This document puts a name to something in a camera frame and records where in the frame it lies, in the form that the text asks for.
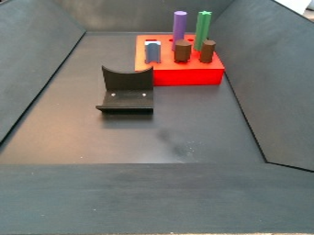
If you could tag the purple cylinder peg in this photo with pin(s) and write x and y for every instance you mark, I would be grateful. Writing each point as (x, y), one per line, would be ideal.
(179, 24)

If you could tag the red peg board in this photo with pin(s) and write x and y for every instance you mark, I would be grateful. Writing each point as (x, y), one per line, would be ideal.
(171, 73)

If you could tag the brown round peg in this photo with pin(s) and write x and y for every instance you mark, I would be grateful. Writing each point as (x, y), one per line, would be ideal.
(207, 51)

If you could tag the black curved holder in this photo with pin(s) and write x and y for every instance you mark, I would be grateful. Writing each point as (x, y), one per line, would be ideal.
(128, 91)

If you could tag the blue arch peg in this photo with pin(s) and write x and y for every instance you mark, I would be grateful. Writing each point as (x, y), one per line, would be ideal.
(152, 51)

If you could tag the brown hexagon peg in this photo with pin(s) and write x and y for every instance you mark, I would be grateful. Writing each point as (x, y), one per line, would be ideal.
(181, 50)

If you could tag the green star peg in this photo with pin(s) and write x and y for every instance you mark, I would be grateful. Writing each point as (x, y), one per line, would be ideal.
(202, 28)

